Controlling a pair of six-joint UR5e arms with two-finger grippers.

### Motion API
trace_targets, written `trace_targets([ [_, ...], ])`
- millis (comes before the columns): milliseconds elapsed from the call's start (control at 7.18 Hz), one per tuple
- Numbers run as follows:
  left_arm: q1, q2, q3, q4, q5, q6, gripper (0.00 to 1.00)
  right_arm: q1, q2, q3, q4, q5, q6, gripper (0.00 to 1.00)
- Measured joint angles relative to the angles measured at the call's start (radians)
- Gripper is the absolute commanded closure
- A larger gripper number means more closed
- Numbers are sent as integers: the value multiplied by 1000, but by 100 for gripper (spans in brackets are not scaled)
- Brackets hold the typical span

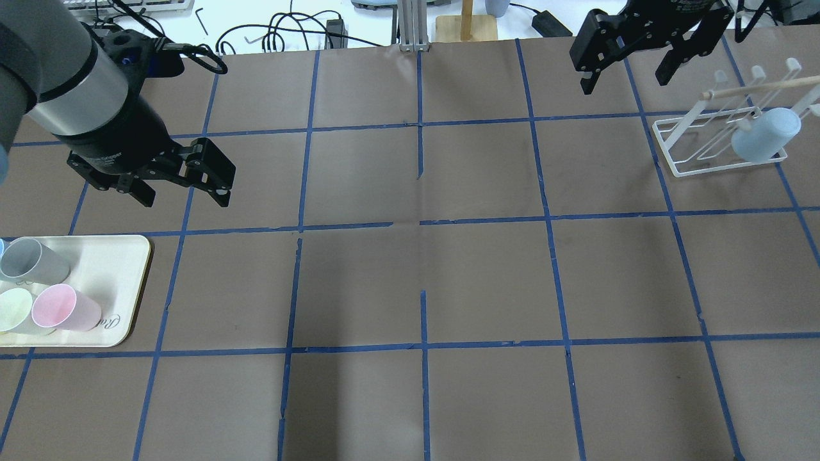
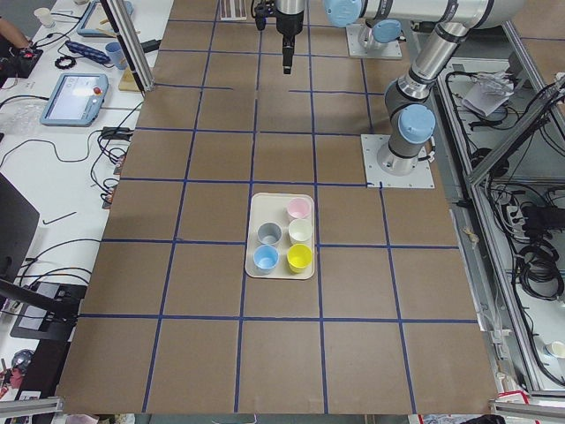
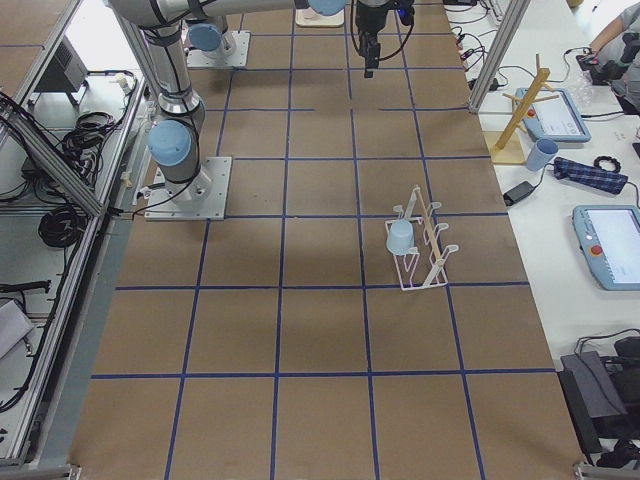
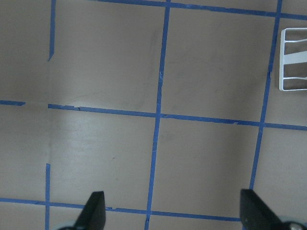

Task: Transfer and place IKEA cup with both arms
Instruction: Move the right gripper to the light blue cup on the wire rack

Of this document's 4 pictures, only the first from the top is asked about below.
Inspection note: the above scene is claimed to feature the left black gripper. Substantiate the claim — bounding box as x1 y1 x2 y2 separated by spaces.
67 96 236 207

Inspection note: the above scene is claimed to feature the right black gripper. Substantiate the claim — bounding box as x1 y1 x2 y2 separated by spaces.
570 1 734 95

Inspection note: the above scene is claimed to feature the light blue plastic cup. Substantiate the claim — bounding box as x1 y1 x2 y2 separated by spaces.
730 108 802 163

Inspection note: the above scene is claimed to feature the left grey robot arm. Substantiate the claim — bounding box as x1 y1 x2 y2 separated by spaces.
1 1 236 207

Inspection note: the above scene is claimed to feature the blue cup on desk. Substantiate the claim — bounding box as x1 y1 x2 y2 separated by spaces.
484 0 511 19

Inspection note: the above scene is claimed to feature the grey plastic cup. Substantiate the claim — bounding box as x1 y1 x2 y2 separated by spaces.
1 238 70 285

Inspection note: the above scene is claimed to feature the pink plastic cup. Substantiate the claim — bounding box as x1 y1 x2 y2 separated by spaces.
31 284 103 332

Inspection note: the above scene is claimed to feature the light green plastic cup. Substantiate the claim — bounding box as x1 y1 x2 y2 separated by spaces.
1 287 56 336

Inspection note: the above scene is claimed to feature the cream serving tray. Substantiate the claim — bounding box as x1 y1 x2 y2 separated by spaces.
1 234 152 348

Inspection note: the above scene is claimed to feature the black power adapter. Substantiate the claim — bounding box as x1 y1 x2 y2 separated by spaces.
531 11 573 38

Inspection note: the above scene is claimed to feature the wooden mug tree stand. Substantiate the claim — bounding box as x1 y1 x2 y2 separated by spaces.
433 1 498 43

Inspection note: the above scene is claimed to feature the black power brick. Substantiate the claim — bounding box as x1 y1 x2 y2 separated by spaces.
324 18 348 49

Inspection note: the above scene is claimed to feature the white wire cup rack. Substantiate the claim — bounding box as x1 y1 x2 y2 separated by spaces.
652 58 818 178

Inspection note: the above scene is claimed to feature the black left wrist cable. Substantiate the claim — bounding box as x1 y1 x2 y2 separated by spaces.
109 0 228 76

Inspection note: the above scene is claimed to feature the aluminium frame post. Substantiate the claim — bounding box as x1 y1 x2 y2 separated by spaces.
395 1 430 53

